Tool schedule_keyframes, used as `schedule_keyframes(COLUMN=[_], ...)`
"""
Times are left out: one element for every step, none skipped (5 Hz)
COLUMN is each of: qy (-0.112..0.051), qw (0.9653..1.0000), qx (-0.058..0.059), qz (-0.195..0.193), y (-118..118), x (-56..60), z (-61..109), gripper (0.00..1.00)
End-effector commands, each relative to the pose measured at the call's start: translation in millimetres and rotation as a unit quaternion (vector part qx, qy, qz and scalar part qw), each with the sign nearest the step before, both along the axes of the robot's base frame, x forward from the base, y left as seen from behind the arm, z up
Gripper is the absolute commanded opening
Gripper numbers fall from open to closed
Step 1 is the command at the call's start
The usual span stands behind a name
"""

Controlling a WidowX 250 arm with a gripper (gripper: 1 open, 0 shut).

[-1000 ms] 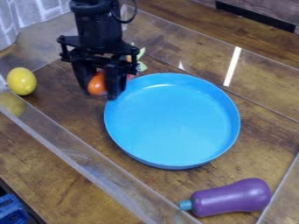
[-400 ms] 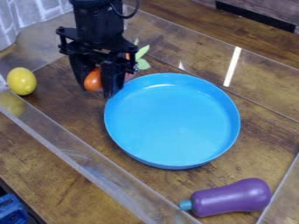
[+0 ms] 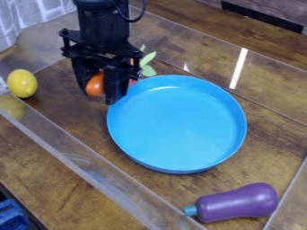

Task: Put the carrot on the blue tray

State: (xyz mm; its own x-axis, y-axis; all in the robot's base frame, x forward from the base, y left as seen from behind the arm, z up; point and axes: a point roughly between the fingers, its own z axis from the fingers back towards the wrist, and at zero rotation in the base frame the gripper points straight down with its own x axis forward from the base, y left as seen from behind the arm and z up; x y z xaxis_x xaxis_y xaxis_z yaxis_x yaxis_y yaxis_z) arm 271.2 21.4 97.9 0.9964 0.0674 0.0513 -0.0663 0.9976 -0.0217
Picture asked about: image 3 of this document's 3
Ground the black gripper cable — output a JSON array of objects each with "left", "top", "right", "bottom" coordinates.
[{"left": 115, "top": 0, "right": 149, "bottom": 23}]

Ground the purple toy eggplant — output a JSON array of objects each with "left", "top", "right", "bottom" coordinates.
[{"left": 183, "top": 182, "right": 278, "bottom": 223}]

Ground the orange toy carrot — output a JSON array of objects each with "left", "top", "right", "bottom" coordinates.
[{"left": 86, "top": 51, "right": 158, "bottom": 97}]

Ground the white curtain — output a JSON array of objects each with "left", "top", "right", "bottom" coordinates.
[{"left": 0, "top": 0, "right": 77, "bottom": 52}]

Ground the yellow toy lemon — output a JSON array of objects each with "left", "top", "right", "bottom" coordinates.
[{"left": 7, "top": 69, "right": 39, "bottom": 98}]

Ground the black baseboard strip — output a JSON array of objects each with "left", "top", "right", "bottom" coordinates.
[{"left": 221, "top": 1, "right": 303, "bottom": 34}]

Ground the blue plastic crate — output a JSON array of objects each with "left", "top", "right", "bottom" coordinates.
[{"left": 0, "top": 199, "right": 30, "bottom": 230}]

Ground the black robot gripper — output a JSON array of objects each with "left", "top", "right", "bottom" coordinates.
[{"left": 59, "top": 0, "right": 145, "bottom": 105}]

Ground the clear acrylic barrier wall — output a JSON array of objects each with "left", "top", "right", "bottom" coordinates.
[{"left": 0, "top": 0, "right": 307, "bottom": 230}]

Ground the blue round tray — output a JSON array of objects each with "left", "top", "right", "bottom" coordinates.
[{"left": 107, "top": 75, "right": 247, "bottom": 174}]

